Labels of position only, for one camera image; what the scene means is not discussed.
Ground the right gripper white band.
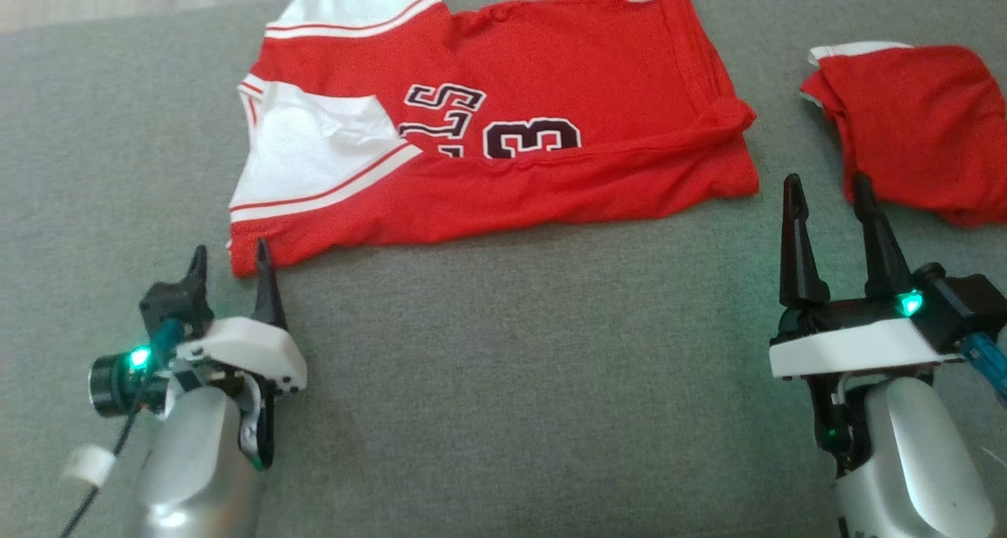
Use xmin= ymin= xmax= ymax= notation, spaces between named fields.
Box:
xmin=769 ymin=172 xmax=965 ymax=380

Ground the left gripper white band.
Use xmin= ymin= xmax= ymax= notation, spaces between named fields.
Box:
xmin=88 ymin=238 xmax=309 ymax=417

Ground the red basketball shorts white stripe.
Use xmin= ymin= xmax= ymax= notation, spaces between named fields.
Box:
xmin=800 ymin=41 xmax=1007 ymax=228

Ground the red white basketball jersey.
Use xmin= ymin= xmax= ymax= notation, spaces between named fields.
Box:
xmin=227 ymin=0 xmax=761 ymax=278

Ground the grey fabric sofa seat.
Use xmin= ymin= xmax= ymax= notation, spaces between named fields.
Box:
xmin=0 ymin=0 xmax=1007 ymax=538

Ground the teal left cable connector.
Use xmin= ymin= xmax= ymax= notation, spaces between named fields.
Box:
xmin=149 ymin=318 xmax=186 ymax=366

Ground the teal cable connector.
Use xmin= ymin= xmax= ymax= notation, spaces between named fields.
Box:
xmin=961 ymin=333 xmax=1007 ymax=405
xmin=149 ymin=318 xmax=186 ymax=366

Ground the teal right cable connector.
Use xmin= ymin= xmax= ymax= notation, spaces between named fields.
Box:
xmin=961 ymin=333 xmax=1007 ymax=405

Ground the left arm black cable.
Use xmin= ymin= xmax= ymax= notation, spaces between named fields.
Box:
xmin=59 ymin=381 xmax=150 ymax=538

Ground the white tape on left cable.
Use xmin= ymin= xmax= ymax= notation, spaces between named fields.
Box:
xmin=63 ymin=446 xmax=116 ymax=485

